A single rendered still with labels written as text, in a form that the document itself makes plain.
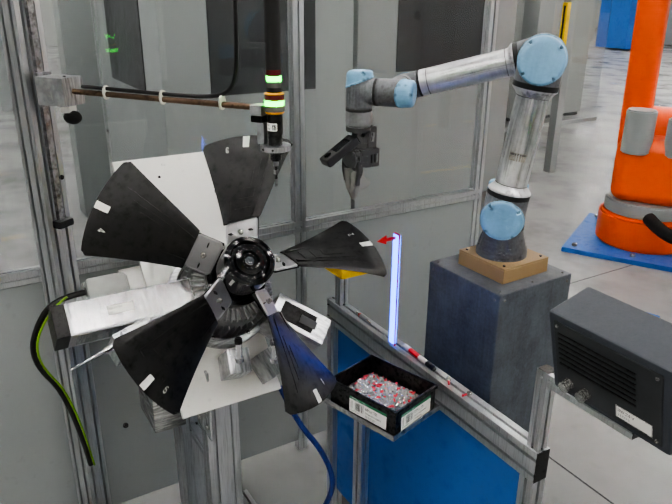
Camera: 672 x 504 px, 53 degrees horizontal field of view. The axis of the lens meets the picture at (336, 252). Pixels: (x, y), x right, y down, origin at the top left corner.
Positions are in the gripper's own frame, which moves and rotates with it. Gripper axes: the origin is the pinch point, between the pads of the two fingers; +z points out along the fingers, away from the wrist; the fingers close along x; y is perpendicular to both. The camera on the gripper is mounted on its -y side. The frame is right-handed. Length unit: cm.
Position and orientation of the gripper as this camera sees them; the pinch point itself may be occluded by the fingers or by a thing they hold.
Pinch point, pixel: (351, 195)
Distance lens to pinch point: 197.5
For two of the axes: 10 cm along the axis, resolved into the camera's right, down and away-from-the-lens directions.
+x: -5.1, -3.2, 8.0
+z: -0.1, 9.3, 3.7
